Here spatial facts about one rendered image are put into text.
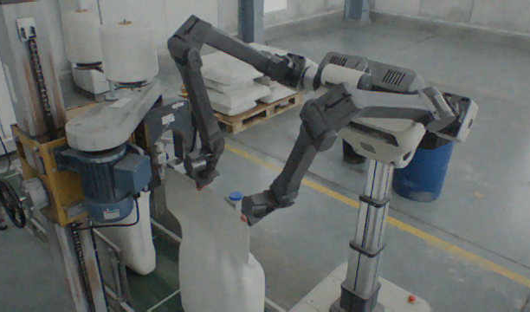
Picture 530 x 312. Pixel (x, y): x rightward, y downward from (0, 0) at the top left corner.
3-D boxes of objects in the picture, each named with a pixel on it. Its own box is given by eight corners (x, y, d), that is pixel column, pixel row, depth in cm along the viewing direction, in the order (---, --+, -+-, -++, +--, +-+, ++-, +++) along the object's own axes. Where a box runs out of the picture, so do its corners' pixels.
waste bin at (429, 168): (455, 186, 376) (475, 115, 346) (429, 213, 342) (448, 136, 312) (403, 167, 404) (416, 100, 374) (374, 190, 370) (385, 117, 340)
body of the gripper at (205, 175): (187, 175, 164) (192, 162, 160) (208, 165, 171) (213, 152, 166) (199, 187, 163) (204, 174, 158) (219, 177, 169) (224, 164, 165)
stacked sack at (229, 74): (274, 74, 475) (275, 61, 468) (229, 90, 432) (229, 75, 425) (246, 67, 500) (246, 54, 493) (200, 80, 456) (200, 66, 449)
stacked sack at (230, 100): (273, 96, 487) (273, 83, 481) (231, 113, 443) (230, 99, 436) (244, 87, 511) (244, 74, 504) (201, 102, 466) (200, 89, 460)
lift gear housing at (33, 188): (51, 210, 153) (44, 182, 148) (35, 217, 149) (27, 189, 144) (37, 198, 159) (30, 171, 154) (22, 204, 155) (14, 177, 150)
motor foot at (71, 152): (106, 168, 148) (101, 145, 144) (72, 182, 141) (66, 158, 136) (91, 159, 154) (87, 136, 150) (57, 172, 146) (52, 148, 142)
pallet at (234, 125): (301, 103, 539) (302, 91, 532) (232, 135, 457) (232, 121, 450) (250, 87, 584) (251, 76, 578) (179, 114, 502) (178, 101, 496)
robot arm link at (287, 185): (343, 133, 101) (324, 95, 105) (321, 139, 99) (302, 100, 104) (296, 207, 138) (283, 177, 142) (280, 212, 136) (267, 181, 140)
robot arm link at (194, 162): (225, 141, 154) (210, 130, 159) (197, 150, 147) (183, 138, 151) (222, 170, 160) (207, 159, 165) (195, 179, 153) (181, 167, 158)
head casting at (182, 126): (199, 155, 192) (196, 89, 178) (151, 177, 176) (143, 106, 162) (157, 134, 210) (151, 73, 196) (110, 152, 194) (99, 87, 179)
